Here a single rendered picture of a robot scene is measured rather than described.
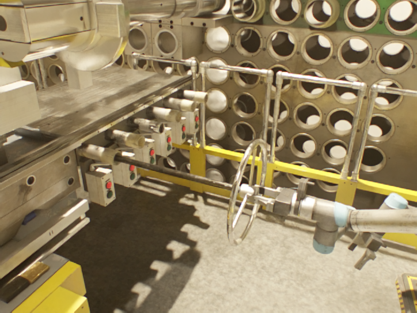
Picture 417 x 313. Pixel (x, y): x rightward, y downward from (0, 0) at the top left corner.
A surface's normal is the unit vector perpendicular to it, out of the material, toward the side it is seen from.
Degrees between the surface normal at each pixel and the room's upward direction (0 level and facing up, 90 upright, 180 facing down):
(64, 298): 0
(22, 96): 90
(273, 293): 0
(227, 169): 90
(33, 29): 90
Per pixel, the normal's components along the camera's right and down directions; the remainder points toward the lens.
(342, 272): 0.03, -0.89
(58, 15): 0.92, 0.20
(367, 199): -0.40, 0.40
